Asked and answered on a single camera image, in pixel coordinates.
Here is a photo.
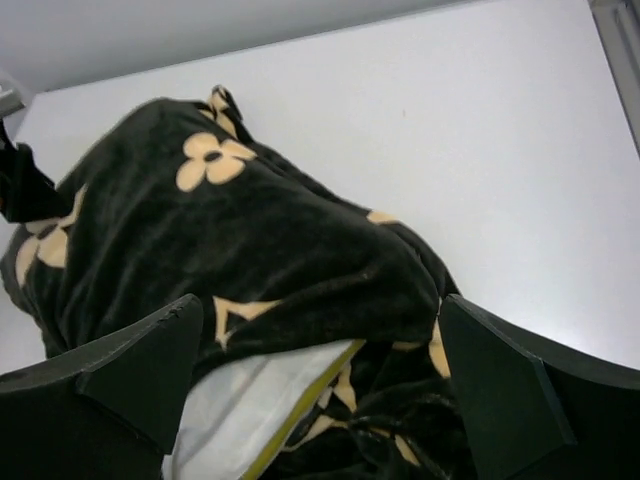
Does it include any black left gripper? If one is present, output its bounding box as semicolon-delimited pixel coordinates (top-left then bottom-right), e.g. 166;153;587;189
1;121;70;224

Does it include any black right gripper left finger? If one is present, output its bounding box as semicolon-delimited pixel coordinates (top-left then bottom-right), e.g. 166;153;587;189
1;295;203;479

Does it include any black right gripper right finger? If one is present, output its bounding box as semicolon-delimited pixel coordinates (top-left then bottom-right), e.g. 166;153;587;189
439;295;639;479

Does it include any white pillow with yellow edge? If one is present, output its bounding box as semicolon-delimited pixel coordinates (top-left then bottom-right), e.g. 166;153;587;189
162;341;363;479

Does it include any black pillowcase with beige flowers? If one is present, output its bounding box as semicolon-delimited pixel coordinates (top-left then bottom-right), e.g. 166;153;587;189
1;87;477;479

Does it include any aluminium rail right side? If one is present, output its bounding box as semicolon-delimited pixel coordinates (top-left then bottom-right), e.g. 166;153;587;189
589;0;640;150

